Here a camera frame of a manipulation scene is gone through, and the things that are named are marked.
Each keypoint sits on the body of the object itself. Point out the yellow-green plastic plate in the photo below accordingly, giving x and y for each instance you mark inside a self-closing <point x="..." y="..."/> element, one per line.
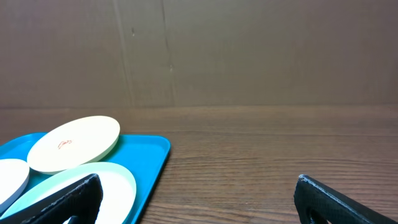
<point x="77" y="142"/>

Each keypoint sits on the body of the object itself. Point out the light blue plastic plate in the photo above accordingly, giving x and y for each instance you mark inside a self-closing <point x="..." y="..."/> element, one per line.
<point x="118" y="184"/>

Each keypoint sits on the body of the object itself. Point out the teal plastic serving tray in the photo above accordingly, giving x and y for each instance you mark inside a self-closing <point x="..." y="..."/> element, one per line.
<point x="144" y="156"/>

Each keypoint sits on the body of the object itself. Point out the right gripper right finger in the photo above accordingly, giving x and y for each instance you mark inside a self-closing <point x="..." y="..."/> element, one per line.
<point x="318" y="203"/>

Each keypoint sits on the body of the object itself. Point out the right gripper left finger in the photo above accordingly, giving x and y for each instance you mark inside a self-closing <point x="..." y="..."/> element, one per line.
<point x="76" y="203"/>

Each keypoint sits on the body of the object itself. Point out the white plastic plate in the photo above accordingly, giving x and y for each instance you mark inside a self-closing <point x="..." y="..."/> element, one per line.
<point x="14" y="178"/>

